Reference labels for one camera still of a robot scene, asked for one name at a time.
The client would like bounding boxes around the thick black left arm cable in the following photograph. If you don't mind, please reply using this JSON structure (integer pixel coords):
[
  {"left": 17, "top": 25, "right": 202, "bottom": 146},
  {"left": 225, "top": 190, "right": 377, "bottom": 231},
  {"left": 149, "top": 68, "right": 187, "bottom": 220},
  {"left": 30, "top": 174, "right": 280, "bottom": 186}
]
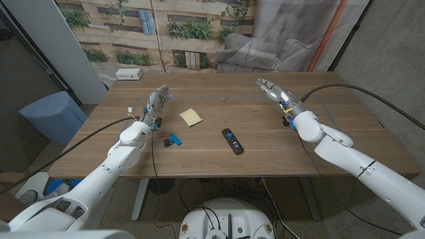
[{"left": 0, "top": 116, "right": 137, "bottom": 195}]

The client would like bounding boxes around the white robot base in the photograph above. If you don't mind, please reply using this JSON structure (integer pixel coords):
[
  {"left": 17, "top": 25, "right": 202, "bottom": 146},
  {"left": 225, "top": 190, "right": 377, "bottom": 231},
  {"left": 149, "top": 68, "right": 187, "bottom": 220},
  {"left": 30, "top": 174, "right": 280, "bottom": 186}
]
[{"left": 178, "top": 198, "right": 276, "bottom": 239}]

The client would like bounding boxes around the white power strip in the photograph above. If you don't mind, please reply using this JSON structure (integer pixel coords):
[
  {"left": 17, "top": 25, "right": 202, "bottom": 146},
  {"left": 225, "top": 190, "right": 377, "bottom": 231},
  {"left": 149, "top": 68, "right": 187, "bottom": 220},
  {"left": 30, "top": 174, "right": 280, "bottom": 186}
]
[{"left": 115, "top": 68, "right": 143, "bottom": 81}]

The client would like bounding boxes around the grey floor cable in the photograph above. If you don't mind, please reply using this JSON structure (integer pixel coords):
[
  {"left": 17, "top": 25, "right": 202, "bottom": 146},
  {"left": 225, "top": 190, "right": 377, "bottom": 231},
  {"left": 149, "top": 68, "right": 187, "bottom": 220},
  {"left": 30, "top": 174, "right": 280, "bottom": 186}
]
[{"left": 261, "top": 177, "right": 301, "bottom": 239}]

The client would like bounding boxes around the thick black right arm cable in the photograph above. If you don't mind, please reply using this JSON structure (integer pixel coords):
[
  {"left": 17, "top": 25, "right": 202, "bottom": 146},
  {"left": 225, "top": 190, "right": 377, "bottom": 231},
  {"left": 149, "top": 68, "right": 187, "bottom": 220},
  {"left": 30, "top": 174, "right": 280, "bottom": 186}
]
[{"left": 299, "top": 83, "right": 425, "bottom": 131}]

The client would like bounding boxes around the printed fabric backdrop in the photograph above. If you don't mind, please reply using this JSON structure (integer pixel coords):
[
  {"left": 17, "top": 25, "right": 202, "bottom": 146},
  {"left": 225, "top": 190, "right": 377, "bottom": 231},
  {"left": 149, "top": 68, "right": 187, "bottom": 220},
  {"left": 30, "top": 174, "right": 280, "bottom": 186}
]
[{"left": 54, "top": 0, "right": 371, "bottom": 88}]

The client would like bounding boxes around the blue black binder clip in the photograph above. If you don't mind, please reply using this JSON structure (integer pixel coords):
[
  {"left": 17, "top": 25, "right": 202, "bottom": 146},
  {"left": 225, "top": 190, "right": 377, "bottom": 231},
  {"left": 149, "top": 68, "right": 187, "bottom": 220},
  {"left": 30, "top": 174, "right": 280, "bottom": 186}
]
[{"left": 163, "top": 132, "right": 183, "bottom": 148}]

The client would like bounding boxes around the black TV remote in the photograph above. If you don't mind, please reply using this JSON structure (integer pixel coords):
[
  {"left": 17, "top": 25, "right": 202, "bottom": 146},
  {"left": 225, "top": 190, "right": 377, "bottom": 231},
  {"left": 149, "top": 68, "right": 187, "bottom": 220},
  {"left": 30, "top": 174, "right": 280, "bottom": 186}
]
[{"left": 221, "top": 127, "right": 245, "bottom": 156}]

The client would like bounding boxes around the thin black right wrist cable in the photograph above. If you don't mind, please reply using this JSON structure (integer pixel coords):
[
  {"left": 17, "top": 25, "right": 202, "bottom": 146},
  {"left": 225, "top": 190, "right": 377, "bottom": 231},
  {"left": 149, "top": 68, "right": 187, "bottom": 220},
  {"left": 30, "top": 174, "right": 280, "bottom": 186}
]
[{"left": 296, "top": 131, "right": 403, "bottom": 236}]

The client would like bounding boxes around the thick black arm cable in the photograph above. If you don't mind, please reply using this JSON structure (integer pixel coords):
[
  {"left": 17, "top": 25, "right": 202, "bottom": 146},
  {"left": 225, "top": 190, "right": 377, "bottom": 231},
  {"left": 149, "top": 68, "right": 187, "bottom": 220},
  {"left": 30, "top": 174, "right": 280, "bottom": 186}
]
[
  {"left": 299, "top": 83, "right": 425, "bottom": 131},
  {"left": 0, "top": 116, "right": 137, "bottom": 195}
]

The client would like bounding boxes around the yellow sponge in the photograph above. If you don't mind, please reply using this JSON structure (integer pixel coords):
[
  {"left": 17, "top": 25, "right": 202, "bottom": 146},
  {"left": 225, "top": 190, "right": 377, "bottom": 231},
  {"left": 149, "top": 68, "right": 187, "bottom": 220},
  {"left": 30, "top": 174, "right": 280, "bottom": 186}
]
[{"left": 179, "top": 108, "right": 204, "bottom": 127}]

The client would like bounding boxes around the thin black left wrist cable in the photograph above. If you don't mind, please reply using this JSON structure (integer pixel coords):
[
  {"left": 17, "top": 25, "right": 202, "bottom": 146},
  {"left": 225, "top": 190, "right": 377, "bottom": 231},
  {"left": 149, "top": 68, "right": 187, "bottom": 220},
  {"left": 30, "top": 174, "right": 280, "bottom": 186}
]
[{"left": 151, "top": 131, "right": 179, "bottom": 239}]

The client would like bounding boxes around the white pillar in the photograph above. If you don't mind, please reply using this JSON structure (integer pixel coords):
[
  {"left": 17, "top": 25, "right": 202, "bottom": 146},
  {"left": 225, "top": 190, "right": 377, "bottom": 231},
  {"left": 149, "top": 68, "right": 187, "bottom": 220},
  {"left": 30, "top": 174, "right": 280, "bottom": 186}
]
[{"left": 1, "top": 0, "right": 108, "bottom": 105}]

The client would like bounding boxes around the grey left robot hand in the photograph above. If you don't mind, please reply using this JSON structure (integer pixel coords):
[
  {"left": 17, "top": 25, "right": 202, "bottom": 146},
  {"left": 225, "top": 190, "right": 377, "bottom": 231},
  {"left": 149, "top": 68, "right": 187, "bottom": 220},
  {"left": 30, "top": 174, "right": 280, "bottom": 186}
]
[{"left": 141, "top": 84, "right": 173, "bottom": 133}]

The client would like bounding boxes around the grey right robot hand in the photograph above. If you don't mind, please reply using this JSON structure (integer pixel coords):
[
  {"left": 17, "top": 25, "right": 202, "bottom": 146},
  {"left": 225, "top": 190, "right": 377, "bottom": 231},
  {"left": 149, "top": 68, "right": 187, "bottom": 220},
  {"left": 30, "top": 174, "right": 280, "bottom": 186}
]
[{"left": 255, "top": 78, "right": 307, "bottom": 118}]

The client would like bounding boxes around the white table leg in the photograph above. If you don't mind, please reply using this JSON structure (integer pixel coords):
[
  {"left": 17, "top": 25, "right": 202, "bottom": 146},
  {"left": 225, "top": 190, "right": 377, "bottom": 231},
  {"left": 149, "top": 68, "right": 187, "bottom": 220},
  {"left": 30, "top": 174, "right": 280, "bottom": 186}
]
[
  {"left": 298, "top": 175, "right": 322, "bottom": 222},
  {"left": 131, "top": 178, "right": 150, "bottom": 222}
]

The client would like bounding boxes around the white and blue floor machine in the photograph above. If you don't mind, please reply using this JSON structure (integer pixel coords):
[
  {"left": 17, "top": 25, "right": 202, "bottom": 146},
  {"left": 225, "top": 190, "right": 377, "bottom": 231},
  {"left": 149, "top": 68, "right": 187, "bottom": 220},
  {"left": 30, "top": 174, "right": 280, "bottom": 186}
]
[{"left": 11, "top": 171, "right": 86, "bottom": 213}]

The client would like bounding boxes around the light blue plastic bin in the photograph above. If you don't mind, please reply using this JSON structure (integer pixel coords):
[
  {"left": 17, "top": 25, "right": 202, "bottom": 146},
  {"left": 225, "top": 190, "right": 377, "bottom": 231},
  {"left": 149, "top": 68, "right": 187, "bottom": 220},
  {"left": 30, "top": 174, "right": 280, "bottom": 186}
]
[{"left": 19, "top": 90, "right": 88, "bottom": 147}]

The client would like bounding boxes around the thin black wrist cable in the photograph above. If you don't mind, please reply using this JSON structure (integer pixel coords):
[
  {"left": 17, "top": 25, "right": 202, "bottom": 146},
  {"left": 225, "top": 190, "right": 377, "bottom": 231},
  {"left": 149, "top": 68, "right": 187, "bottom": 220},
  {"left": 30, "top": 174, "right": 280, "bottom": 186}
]
[
  {"left": 296, "top": 131, "right": 403, "bottom": 236},
  {"left": 151, "top": 131, "right": 179, "bottom": 239}
]

